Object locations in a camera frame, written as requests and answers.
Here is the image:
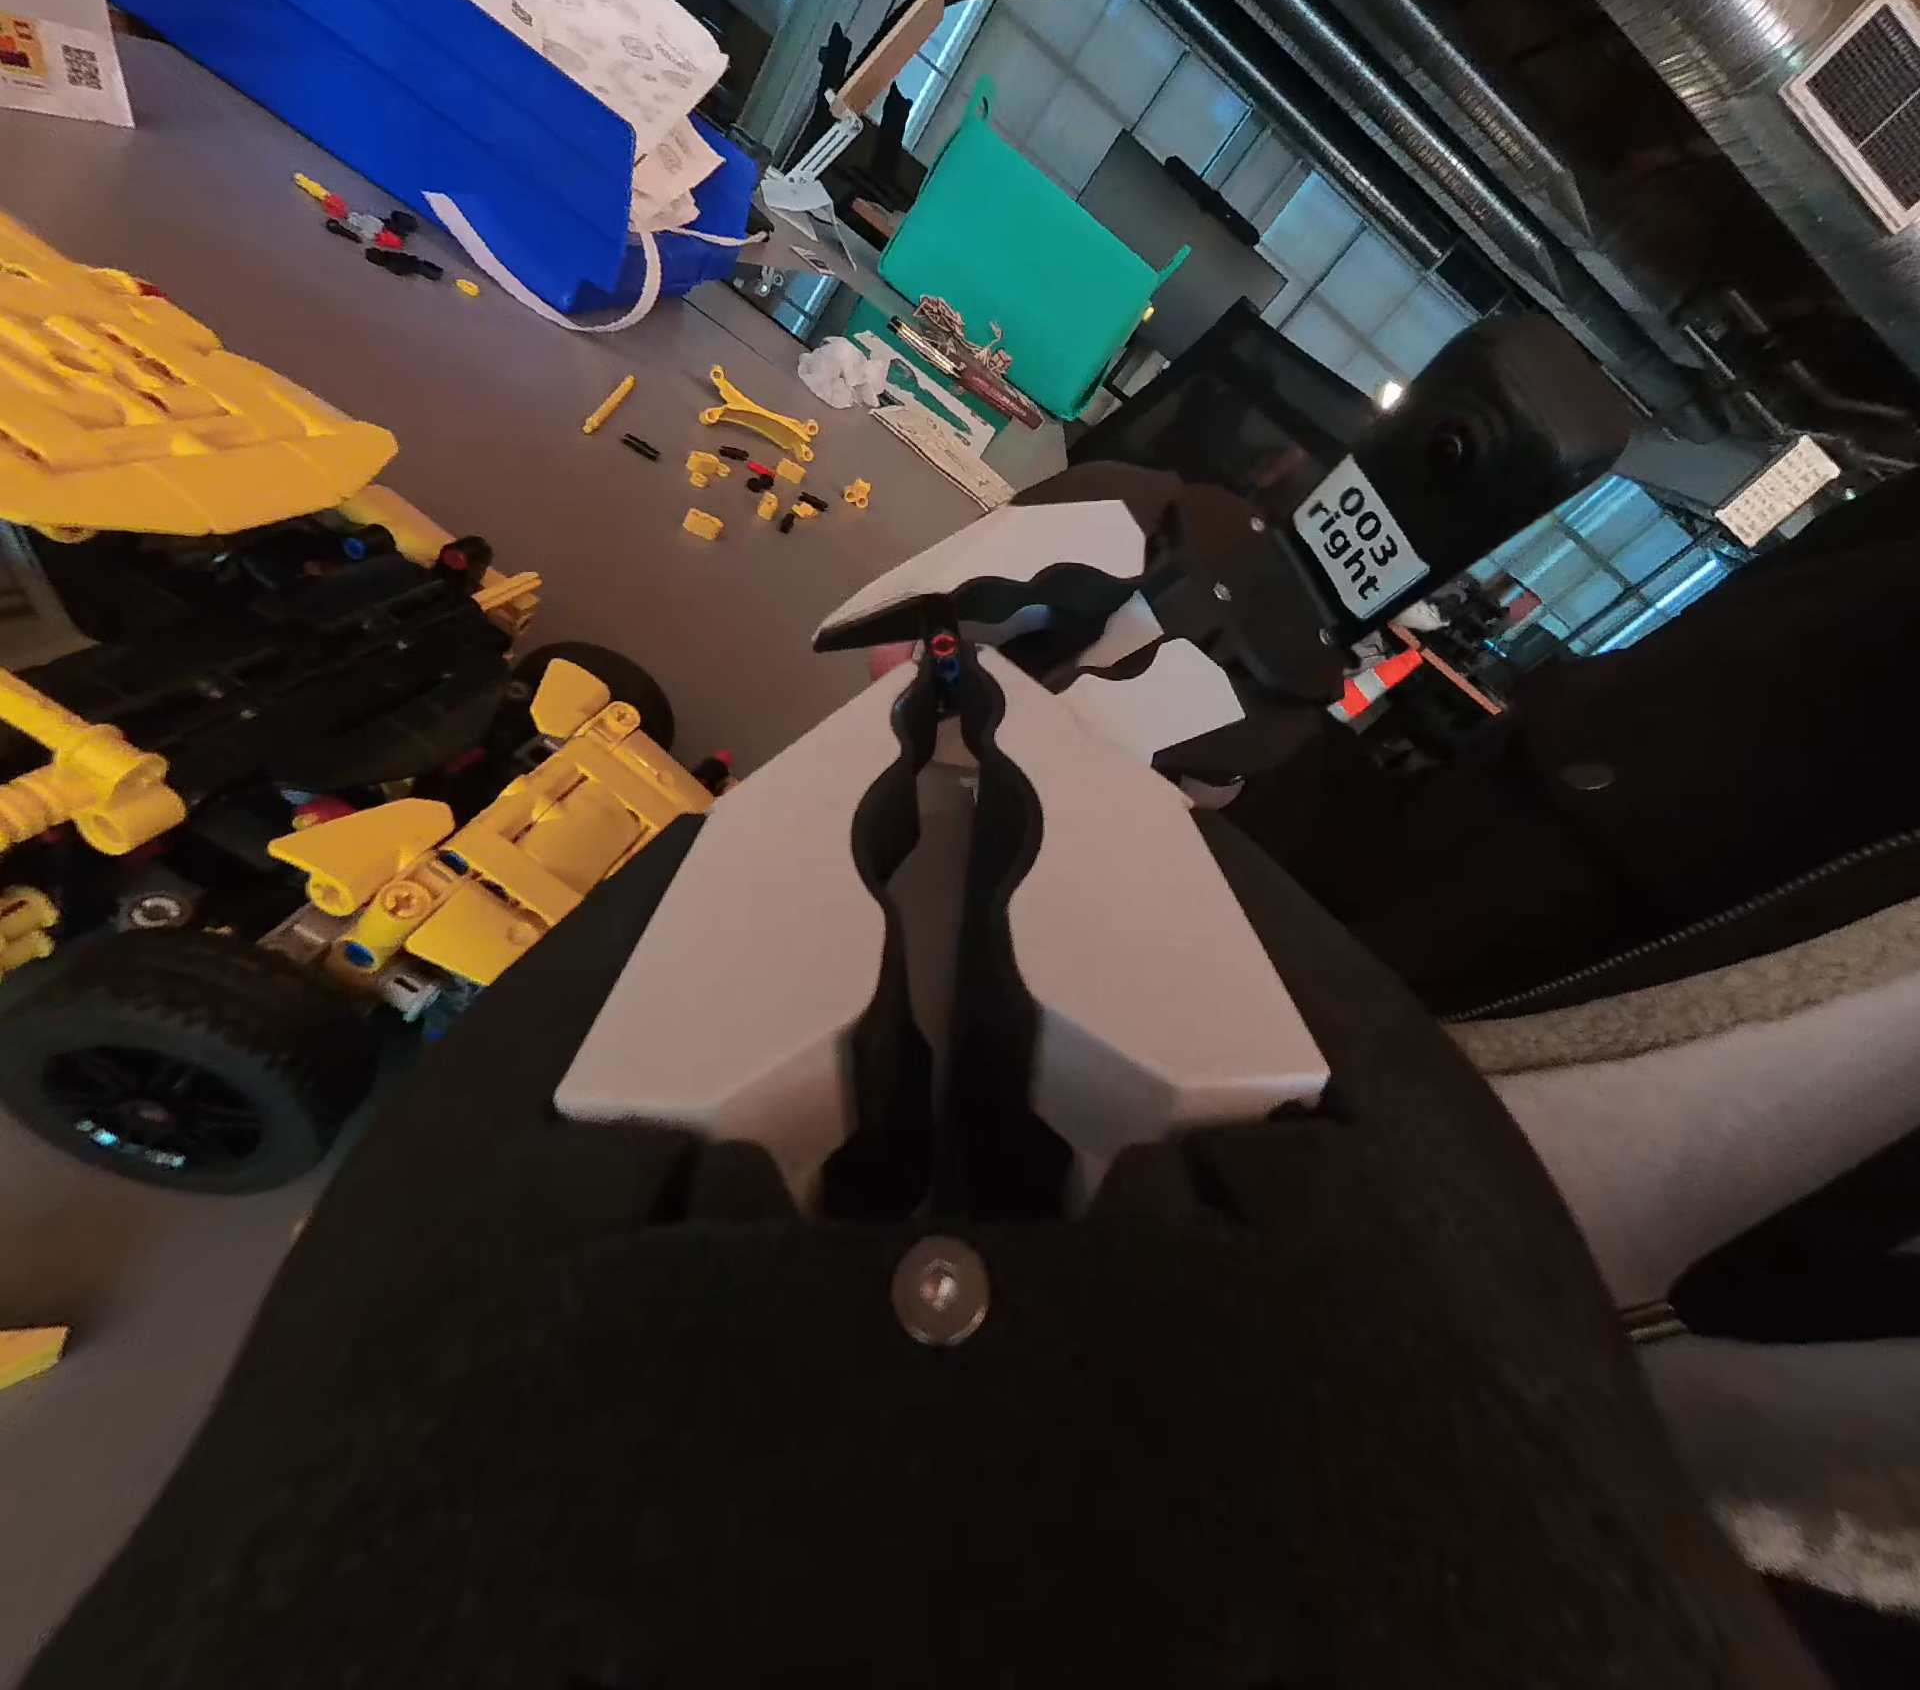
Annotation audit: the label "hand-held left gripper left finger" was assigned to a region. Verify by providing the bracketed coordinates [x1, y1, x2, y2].
[554, 654, 949, 1217]

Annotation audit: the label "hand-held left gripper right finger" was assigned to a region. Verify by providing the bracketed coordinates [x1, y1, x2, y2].
[959, 647, 1331, 1217]

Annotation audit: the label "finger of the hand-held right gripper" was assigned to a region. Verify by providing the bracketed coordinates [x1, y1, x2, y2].
[966, 602, 1250, 811]
[812, 500, 1170, 659]

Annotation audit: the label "yellow toy brick car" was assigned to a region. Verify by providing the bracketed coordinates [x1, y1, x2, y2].
[0, 204, 738, 1198]

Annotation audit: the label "wooden desk lamp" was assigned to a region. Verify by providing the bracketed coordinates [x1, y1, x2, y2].
[755, 0, 1098, 223]

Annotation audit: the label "flat printed sheets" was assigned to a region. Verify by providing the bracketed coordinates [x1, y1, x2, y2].
[861, 347, 1059, 512]

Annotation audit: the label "orange striped cone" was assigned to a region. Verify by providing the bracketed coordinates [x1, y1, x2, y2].
[1326, 644, 1427, 729]

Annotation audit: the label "black mesh chair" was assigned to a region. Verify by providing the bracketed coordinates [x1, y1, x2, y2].
[1105, 294, 1390, 485]

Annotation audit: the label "small wooden model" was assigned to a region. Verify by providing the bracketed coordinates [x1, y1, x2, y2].
[887, 294, 1044, 411]

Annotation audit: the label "crumpled white paper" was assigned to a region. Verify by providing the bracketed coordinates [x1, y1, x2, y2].
[793, 334, 906, 413]

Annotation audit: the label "scatter of small yellow bricks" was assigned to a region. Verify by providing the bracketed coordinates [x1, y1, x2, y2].
[681, 441, 875, 535]

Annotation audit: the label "teal plastic bin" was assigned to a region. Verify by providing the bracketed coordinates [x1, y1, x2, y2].
[873, 74, 1198, 428]

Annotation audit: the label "large dark screen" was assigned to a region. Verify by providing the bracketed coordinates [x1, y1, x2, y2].
[1075, 127, 1291, 330]

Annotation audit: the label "black fleece-lined jacket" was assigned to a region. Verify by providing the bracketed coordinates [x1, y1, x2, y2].
[1199, 490, 1920, 1063]

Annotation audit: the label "white paper sign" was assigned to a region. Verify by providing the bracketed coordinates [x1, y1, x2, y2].
[1713, 434, 1847, 553]

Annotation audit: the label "grey ceiling pipe bundle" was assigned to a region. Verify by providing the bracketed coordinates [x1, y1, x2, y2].
[995, 0, 1697, 403]

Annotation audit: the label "white striped shirt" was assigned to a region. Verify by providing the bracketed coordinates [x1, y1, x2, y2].
[1439, 955, 1920, 1624]

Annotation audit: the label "cluster of small mixed bricks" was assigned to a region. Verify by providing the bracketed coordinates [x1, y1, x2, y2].
[291, 169, 485, 301]

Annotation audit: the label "white vent grille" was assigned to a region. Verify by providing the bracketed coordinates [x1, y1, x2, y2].
[1776, 0, 1920, 239]

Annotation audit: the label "yellow curved frame piece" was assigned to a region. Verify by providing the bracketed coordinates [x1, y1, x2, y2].
[695, 364, 824, 466]

